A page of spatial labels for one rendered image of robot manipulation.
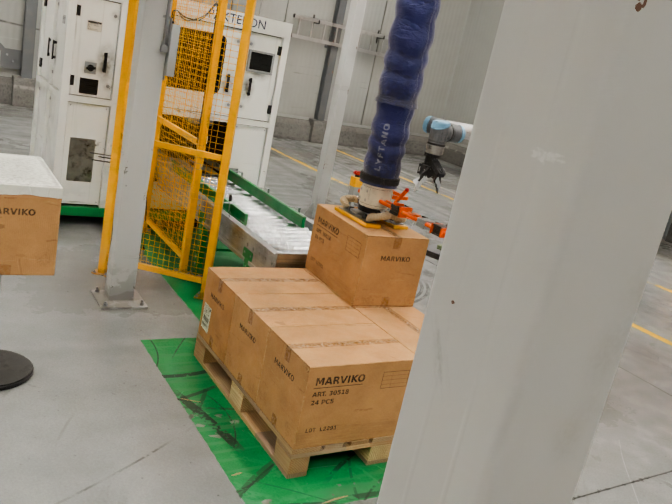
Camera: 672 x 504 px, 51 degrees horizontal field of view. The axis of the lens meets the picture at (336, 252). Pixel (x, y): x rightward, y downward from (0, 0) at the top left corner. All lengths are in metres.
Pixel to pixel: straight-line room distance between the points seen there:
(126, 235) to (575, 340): 4.12
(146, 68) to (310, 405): 2.28
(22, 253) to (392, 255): 1.80
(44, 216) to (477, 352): 2.80
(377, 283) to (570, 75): 3.28
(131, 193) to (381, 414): 2.13
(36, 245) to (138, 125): 1.38
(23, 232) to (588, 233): 2.89
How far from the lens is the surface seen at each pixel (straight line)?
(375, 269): 3.71
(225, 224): 4.85
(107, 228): 5.07
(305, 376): 2.98
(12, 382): 3.67
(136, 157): 4.43
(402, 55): 3.77
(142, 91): 4.37
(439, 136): 3.53
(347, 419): 3.20
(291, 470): 3.20
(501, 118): 0.55
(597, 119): 0.49
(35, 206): 3.21
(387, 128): 3.79
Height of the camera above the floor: 1.80
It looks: 16 degrees down
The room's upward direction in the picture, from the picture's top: 12 degrees clockwise
